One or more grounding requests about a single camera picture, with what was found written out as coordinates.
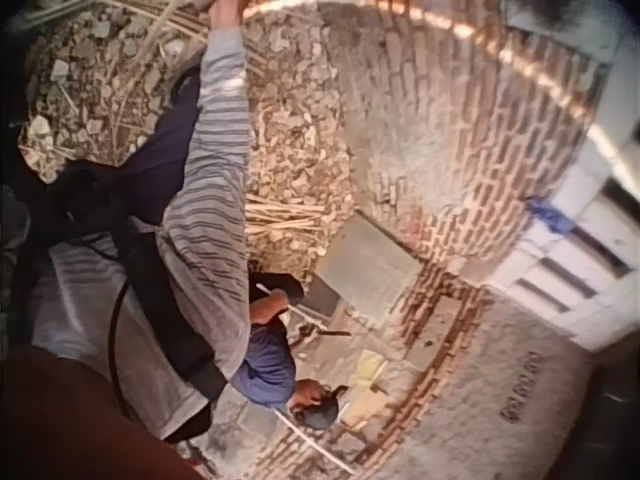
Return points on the bundle of pale sticks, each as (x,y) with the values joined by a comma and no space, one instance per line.
(285,217)

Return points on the person's legs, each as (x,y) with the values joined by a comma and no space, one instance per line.
(162,150)

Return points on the blue cloth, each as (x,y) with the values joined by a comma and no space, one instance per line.
(549,212)

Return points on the heap of broken rubble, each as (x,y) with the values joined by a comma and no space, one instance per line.
(295,125)

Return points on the person's right hand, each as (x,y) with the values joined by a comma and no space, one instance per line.
(226,13)

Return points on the grey concrete slab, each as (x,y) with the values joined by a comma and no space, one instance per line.
(369,267)

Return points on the pale yellow bag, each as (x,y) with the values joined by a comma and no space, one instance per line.
(366,375)

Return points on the long white pipe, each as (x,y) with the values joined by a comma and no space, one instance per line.
(320,447)

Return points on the metal trowel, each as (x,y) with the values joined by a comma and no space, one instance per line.
(327,331)

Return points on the long dry stalks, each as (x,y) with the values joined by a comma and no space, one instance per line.
(142,60)

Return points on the white window frame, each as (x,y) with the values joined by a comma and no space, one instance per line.
(575,260)

